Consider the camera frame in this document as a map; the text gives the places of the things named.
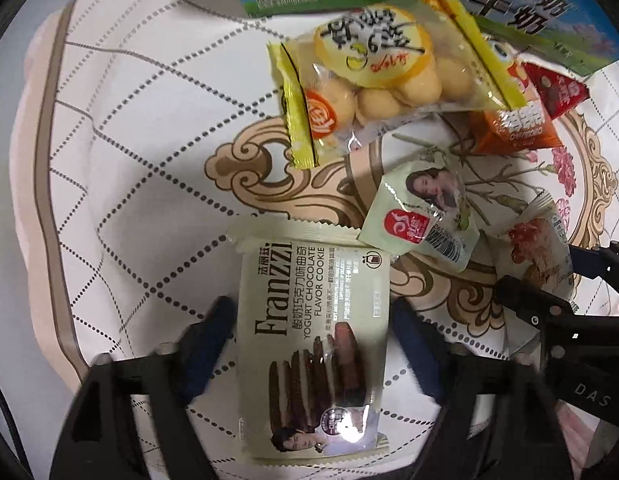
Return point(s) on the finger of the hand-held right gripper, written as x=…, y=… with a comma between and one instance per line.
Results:
x=532, y=302
x=584, y=262

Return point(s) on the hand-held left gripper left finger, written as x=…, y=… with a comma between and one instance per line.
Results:
x=212, y=335

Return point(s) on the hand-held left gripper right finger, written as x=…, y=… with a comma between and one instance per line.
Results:
x=414, y=342

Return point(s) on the white cookie packet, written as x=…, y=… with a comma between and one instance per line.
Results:
x=534, y=250

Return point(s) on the cream chocolate cookie packet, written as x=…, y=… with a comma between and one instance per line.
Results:
x=314, y=340

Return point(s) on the cardboard box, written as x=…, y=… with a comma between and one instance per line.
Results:
x=439, y=5

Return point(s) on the small pale green packet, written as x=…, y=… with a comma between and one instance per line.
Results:
x=422, y=215

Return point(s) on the orange cartoon snack packet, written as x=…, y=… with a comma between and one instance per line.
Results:
x=514, y=125

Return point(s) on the red triangular snack packet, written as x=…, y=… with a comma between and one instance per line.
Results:
x=557, y=92

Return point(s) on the yellow round biscuit packet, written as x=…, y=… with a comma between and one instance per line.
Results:
x=389, y=75

